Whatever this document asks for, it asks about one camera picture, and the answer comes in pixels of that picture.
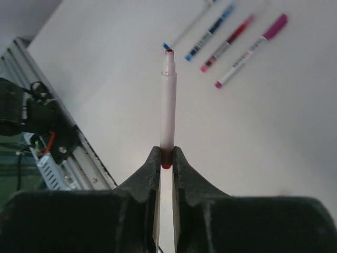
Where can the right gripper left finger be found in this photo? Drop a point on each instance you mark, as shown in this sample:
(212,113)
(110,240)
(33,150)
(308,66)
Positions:
(123,219)

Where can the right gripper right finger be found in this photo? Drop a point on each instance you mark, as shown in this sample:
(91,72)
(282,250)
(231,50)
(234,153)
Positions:
(208,220)

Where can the thin white red-tip pen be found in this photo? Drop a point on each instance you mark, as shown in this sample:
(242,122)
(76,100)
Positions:
(240,62)

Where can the blue gel pen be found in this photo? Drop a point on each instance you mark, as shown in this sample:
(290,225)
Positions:
(211,31)

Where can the red gel pen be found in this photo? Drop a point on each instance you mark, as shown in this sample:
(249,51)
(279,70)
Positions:
(227,43)

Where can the blue white marker pen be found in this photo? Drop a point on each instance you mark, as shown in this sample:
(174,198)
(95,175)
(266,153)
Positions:
(179,36)

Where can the purple pen cap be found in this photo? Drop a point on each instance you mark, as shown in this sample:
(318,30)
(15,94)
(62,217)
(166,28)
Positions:
(276,27)

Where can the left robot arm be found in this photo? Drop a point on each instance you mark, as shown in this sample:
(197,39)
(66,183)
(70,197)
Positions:
(12,104)

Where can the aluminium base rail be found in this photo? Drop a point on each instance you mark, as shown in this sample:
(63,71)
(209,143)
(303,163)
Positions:
(83,170)

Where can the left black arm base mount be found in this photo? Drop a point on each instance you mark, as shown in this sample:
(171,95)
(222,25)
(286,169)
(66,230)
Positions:
(46,119)

